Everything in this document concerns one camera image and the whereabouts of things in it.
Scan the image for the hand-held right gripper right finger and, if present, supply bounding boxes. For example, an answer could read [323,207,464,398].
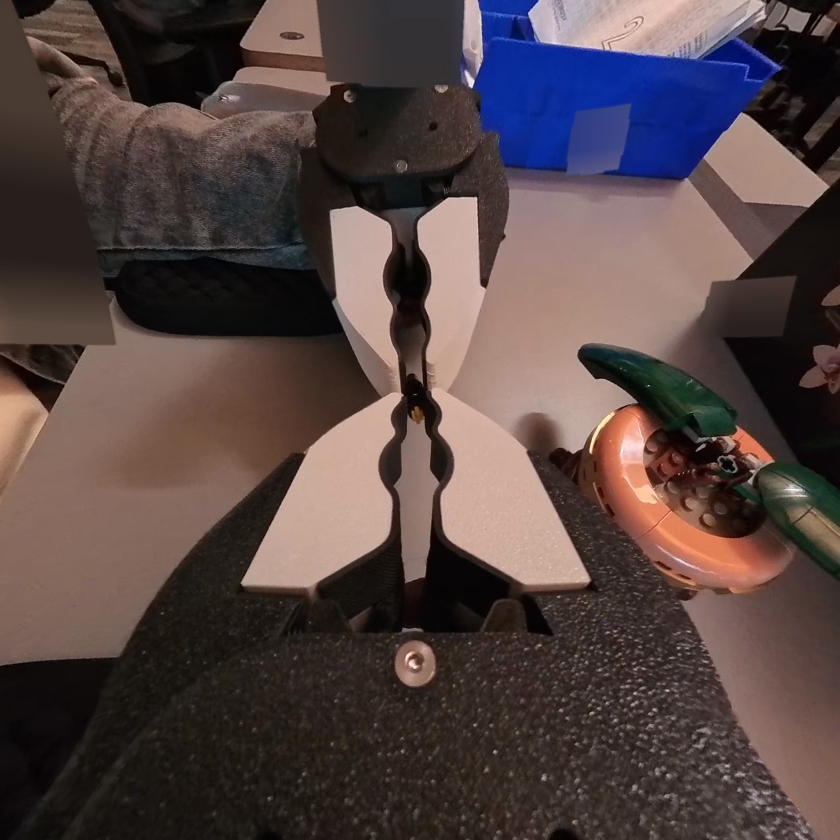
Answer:
[430,388,593,596]

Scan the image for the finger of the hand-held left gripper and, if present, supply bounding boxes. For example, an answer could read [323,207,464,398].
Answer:
[328,203,404,398]
[415,193,488,393]

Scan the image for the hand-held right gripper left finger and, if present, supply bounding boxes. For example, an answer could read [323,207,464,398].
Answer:
[241,394,404,598]

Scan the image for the lego flower pot model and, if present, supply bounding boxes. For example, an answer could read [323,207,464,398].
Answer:
[550,402,796,599]

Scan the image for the rounded green lego leaf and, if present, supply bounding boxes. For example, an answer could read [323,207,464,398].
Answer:
[755,462,840,585]

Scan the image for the orchid print lego box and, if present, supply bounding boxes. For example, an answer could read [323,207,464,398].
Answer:
[724,187,840,490]

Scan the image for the person's beige trousers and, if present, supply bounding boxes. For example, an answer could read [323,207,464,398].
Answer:
[0,387,52,496]

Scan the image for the person's grey denim jacket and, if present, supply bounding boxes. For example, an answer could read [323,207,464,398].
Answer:
[0,344,85,411]

